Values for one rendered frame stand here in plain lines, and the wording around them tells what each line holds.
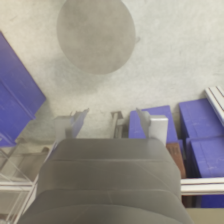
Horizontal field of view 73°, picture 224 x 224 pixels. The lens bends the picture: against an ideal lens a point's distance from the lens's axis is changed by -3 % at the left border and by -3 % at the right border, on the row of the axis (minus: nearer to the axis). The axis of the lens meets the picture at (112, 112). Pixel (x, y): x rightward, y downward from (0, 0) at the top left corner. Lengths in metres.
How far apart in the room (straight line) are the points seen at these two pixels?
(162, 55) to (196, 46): 0.17
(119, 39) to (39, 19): 0.51
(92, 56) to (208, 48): 0.60
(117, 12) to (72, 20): 0.16
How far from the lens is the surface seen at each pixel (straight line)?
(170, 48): 0.91
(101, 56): 0.66
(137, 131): 0.94
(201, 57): 0.97
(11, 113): 1.00
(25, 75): 1.14
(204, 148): 0.84
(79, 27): 0.65
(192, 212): 0.70
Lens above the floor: 0.85
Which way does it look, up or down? 49 degrees down
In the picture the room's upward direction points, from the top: 168 degrees counter-clockwise
